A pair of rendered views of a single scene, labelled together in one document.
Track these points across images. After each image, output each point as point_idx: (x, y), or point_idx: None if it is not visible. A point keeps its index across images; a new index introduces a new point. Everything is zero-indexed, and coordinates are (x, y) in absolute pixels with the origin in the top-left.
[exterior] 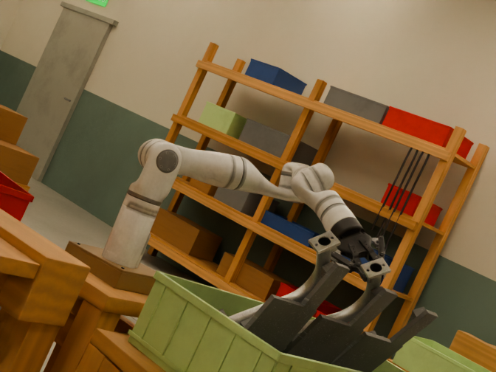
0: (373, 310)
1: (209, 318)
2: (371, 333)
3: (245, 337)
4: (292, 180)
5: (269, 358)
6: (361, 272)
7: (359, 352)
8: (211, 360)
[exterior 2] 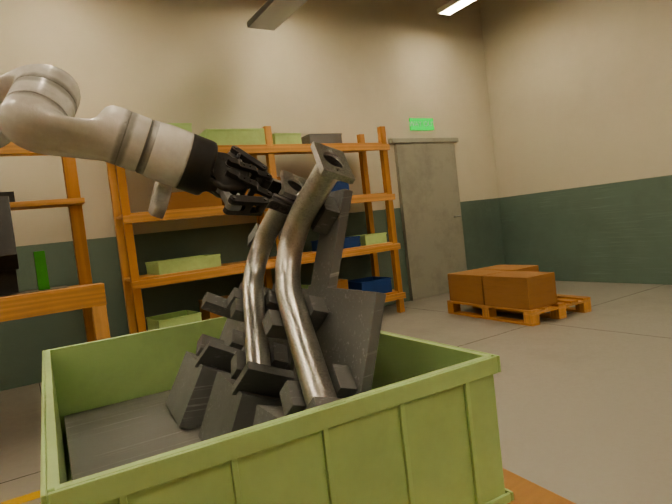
0: None
1: (326, 435)
2: (209, 296)
3: (427, 391)
4: (18, 113)
5: (482, 379)
6: (282, 203)
7: None
8: (382, 493)
